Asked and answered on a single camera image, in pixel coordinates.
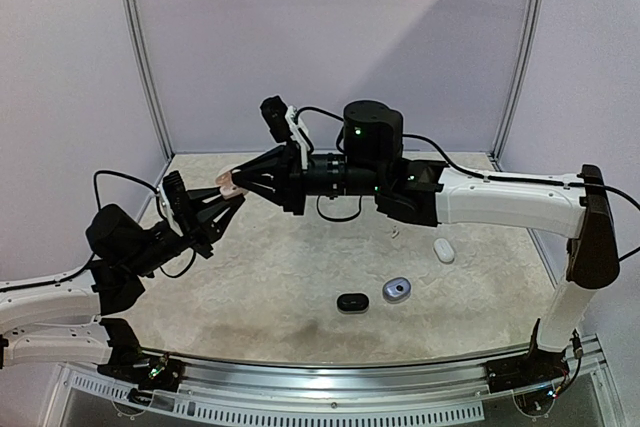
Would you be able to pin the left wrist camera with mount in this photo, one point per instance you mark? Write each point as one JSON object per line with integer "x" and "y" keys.
{"x": 175, "y": 202}

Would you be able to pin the aluminium frame post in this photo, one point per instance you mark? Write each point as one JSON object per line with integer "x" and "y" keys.
{"x": 141, "y": 57}
{"x": 525, "y": 46}

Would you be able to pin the black earbud charging case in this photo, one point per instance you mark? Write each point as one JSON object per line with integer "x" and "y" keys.
{"x": 352, "y": 303}

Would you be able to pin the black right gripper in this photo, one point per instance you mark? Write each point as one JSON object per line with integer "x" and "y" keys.
{"x": 293, "y": 179}

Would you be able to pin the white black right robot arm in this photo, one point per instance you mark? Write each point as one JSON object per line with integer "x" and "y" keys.
{"x": 434, "y": 192}

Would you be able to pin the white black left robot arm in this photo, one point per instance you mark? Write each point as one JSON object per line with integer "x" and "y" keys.
{"x": 75, "y": 318}

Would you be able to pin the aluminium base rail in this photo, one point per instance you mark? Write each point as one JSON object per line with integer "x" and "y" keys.
{"x": 453, "y": 391}

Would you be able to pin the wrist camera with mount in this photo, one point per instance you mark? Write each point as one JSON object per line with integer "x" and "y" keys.
{"x": 175, "y": 202}
{"x": 286, "y": 127}

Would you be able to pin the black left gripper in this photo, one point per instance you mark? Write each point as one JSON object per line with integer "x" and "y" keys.
{"x": 210, "y": 229}

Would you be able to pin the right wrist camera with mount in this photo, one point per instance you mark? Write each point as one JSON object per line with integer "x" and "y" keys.
{"x": 286, "y": 127}

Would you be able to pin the white earbud charging case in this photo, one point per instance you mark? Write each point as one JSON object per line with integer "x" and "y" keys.
{"x": 444, "y": 251}

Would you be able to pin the left aluminium frame post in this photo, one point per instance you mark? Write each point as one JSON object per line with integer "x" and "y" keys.
{"x": 141, "y": 57}

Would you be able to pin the right aluminium frame post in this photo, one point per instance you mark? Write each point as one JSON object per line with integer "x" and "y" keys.
{"x": 525, "y": 46}

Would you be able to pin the purple earbud charging case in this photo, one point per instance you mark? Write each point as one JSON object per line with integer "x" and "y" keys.
{"x": 397, "y": 290}

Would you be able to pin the pink earbud charging case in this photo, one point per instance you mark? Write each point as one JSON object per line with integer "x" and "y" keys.
{"x": 225, "y": 184}

